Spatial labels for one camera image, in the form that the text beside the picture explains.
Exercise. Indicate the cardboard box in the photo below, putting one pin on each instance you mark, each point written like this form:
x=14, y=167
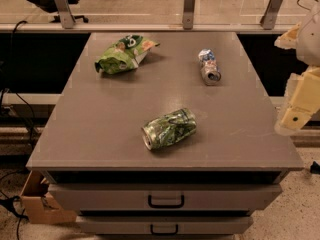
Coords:
x=40, y=206

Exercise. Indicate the blue and white can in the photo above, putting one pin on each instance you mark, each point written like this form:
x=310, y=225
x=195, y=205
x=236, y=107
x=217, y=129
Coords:
x=208, y=67

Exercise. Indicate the green chip bag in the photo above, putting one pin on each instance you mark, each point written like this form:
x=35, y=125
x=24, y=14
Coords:
x=125, y=55

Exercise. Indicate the middle metal railing post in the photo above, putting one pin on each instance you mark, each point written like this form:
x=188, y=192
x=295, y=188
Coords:
x=188, y=14

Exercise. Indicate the grey drawer cabinet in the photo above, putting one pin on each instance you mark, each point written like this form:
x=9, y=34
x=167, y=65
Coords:
x=97, y=164

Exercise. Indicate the black object right floor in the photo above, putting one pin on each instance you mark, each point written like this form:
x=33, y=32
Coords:
x=315, y=168

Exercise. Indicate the lower drawer black handle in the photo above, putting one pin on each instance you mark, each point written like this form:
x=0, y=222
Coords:
x=164, y=230

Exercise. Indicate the left metal railing post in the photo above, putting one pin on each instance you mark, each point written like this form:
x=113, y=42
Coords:
x=66, y=18

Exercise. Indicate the metal railing post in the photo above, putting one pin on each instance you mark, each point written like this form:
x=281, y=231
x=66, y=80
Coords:
x=66, y=18
x=269, y=17
x=188, y=14

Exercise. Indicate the green soda can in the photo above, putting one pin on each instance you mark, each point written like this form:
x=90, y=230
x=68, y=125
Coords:
x=169, y=129

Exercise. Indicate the right metal railing post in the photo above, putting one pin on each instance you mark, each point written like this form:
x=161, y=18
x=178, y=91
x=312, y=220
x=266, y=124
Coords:
x=269, y=17

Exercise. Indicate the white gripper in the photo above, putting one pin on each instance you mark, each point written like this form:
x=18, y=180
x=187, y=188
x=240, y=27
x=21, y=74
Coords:
x=311, y=42

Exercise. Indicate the upper drawer black handle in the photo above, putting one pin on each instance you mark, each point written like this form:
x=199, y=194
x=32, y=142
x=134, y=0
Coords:
x=165, y=203

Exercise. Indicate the drawer black handle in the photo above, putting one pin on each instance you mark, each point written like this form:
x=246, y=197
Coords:
x=164, y=230
x=165, y=203

